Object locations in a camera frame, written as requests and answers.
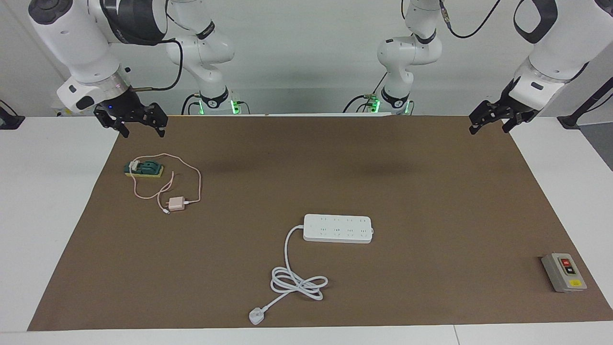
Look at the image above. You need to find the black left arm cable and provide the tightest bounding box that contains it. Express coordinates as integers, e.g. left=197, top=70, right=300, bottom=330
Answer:
left=438, top=0, right=501, bottom=39

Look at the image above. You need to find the white power strip cord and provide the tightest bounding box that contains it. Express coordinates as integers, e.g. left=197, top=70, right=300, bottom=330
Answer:
left=261, top=225, right=329, bottom=317

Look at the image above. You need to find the black clamp stand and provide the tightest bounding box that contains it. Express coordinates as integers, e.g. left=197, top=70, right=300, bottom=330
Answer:
left=0, top=100, right=25, bottom=130
left=557, top=77, right=613, bottom=129

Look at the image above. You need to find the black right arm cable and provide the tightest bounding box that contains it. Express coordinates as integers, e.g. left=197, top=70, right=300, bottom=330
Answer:
left=130, top=38, right=185, bottom=92

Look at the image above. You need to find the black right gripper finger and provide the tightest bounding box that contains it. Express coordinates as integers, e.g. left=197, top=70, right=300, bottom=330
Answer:
left=144, top=103, right=168, bottom=138
left=94, top=109, right=130, bottom=138

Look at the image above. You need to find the green circuit board module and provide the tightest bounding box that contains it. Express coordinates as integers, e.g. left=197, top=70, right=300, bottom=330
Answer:
left=124, top=160, right=165, bottom=179

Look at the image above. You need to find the brown table mat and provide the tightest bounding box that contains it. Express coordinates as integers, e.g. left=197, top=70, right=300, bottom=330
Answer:
left=27, top=115, right=613, bottom=332

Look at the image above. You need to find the white power strip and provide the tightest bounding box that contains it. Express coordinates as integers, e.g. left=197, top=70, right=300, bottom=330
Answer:
left=303, top=214, right=374, bottom=244

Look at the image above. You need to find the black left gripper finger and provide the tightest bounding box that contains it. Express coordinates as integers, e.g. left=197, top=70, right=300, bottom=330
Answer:
left=469, top=102, right=503, bottom=135
left=502, top=111, right=534, bottom=134

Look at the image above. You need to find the pink charging cable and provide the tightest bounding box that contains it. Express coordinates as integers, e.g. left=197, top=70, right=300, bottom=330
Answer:
left=133, top=153, right=202, bottom=215

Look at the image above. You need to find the grey on-off switch box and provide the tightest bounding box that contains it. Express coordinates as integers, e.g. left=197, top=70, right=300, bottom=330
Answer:
left=541, top=253, right=588, bottom=293

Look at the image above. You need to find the black base power cable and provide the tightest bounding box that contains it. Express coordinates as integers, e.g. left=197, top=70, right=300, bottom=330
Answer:
left=342, top=72, right=388, bottom=114
left=181, top=92, right=200, bottom=115

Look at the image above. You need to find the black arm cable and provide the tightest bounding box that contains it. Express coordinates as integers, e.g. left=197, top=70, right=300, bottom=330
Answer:
left=438, top=0, right=501, bottom=39
left=130, top=38, right=185, bottom=92

